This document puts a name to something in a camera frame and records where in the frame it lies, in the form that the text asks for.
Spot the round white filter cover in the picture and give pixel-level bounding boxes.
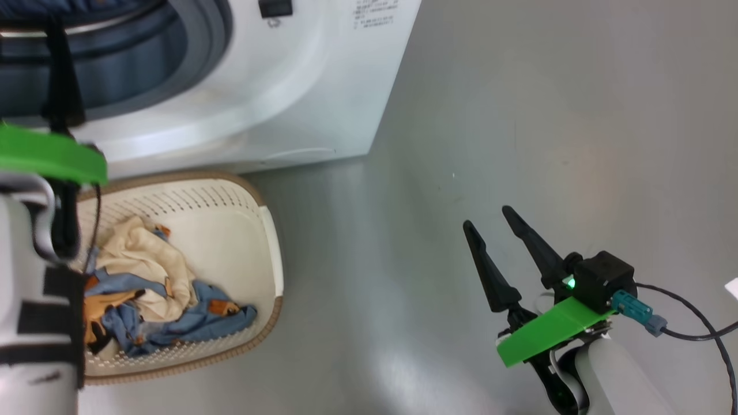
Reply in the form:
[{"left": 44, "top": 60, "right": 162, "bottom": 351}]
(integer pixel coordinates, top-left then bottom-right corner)
[{"left": 262, "top": 147, "right": 336, "bottom": 163}]

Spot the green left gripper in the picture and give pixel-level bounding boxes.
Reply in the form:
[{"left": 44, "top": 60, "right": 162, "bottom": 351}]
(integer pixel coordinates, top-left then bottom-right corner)
[{"left": 0, "top": 18, "right": 108, "bottom": 260}]

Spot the cream perforated laundry basket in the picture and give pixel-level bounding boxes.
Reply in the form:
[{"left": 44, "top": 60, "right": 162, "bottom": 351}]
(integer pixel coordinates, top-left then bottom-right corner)
[{"left": 72, "top": 170, "right": 284, "bottom": 386}]

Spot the cream and blue garment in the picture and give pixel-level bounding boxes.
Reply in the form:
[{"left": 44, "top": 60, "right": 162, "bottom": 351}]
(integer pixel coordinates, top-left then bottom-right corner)
[{"left": 84, "top": 216, "right": 258, "bottom": 356}]

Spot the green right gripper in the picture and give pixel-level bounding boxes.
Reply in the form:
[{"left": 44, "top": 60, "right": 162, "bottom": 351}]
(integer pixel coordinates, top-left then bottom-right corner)
[{"left": 463, "top": 206, "right": 615, "bottom": 413}]

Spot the white front-load washing machine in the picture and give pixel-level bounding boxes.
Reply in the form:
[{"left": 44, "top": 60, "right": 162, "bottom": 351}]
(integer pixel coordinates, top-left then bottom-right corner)
[{"left": 0, "top": 0, "right": 423, "bottom": 179}]

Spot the small printed text label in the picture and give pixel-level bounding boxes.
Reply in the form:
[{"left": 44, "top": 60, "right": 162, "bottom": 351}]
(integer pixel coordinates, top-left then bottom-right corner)
[{"left": 353, "top": 0, "right": 400, "bottom": 28}]

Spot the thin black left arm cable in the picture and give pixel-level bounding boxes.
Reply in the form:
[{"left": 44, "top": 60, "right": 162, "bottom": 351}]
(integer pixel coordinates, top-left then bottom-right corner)
[{"left": 84, "top": 183, "right": 103, "bottom": 273}]

